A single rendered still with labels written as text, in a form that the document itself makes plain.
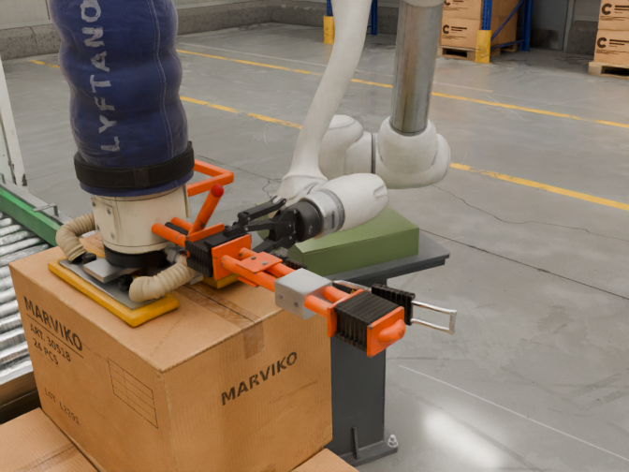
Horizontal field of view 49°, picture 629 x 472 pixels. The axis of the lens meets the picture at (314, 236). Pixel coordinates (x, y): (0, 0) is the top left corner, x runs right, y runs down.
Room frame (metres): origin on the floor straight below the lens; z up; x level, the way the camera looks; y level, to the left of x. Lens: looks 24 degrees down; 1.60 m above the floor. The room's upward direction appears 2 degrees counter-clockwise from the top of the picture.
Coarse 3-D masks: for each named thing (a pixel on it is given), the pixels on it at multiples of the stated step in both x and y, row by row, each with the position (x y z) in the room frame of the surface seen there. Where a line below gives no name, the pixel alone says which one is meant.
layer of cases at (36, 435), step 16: (32, 416) 1.33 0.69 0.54; (48, 416) 1.35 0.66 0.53; (0, 432) 1.28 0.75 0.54; (16, 432) 1.28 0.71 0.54; (32, 432) 1.27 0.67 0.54; (48, 432) 1.27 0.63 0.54; (64, 432) 1.28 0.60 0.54; (0, 448) 1.22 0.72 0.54; (16, 448) 1.22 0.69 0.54; (32, 448) 1.22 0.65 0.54; (48, 448) 1.22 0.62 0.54; (64, 448) 1.22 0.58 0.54; (80, 448) 1.22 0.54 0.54; (0, 464) 1.17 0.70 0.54; (16, 464) 1.17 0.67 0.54; (32, 464) 1.17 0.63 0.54; (48, 464) 1.17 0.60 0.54; (64, 464) 1.17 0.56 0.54; (80, 464) 1.16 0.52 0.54; (96, 464) 1.16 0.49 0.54; (304, 464) 1.14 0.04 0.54; (320, 464) 1.14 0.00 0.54; (336, 464) 1.14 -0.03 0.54
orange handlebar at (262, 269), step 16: (224, 176) 1.47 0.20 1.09; (192, 192) 1.40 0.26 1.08; (160, 224) 1.20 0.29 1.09; (176, 224) 1.21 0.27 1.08; (192, 224) 1.20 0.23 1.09; (176, 240) 1.14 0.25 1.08; (224, 256) 1.05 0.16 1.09; (240, 256) 1.07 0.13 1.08; (256, 256) 1.04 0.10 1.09; (272, 256) 1.04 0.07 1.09; (240, 272) 1.01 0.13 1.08; (256, 272) 0.99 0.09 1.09; (272, 272) 1.01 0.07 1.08; (288, 272) 0.99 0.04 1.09; (272, 288) 0.95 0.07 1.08; (336, 288) 0.93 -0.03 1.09; (304, 304) 0.90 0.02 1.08; (320, 304) 0.88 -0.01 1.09; (400, 320) 0.83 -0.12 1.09; (384, 336) 0.80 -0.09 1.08; (400, 336) 0.81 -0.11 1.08
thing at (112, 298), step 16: (96, 256) 1.31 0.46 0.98; (64, 272) 1.25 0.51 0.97; (80, 272) 1.24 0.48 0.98; (80, 288) 1.19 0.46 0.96; (96, 288) 1.17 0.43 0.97; (112, 288) 1.16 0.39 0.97; (128, 288) 1.15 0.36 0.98; (112, 304) 1.11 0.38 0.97; (128, 304) 1.10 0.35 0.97; (144, 304) 1.10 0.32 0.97; (160, 304) 1.10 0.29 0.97; (176, 304) 1.12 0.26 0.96; (128, 320) 1.07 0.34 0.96; (144, 320) 1.07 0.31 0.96
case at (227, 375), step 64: (64, 256) 1.38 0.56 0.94; (64, 320) 1.18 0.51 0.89; (192, 320) 1.09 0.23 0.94; (256, 320) 1.08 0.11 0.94; (320, 320) 1.19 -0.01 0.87; (64, 384) 1.23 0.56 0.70; (128, 384) 1.02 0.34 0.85; (192, 384) 0.97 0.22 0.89; (256, 384) 1.07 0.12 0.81; (320, 384) 1.19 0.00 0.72; (128, 448) 1.05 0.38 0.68; (192, 448) 0.96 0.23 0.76; (256, 448) 1.06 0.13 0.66; (320, 448) 1.19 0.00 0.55
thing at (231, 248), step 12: (216, 228) 1.14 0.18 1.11; (192, 240) 1.10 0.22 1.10; (204, 240) 1.11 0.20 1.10; (240, 240) 1.08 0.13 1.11; (192, 252) 1.07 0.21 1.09; (204, 252) 1.05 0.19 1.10; (216, 252) 1.05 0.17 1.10; (228, 252) 1.06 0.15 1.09; (192, 264) 1.08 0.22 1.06; (204, 264) 1.06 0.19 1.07; (216, 264) 1.04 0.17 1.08; (216, 276) 1.04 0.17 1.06
